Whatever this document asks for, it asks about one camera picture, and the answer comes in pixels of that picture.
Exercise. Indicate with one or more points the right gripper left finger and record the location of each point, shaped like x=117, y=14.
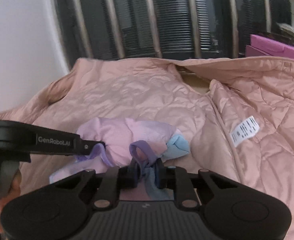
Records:
x=109, y=184

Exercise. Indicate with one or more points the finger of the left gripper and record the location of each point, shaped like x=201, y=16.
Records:
x=63, y=143

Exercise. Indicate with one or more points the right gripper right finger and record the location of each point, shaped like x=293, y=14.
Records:
x=177, y=179

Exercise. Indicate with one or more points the pink blue purple garment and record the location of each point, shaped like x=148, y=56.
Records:
x=126, y=140

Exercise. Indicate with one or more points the pink quilted jacket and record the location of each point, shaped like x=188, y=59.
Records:
x=237, y=114

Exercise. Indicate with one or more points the steel window railing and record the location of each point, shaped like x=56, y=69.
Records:
x=170, y=29

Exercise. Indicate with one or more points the magenta flat box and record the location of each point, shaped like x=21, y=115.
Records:
x=263, y=46

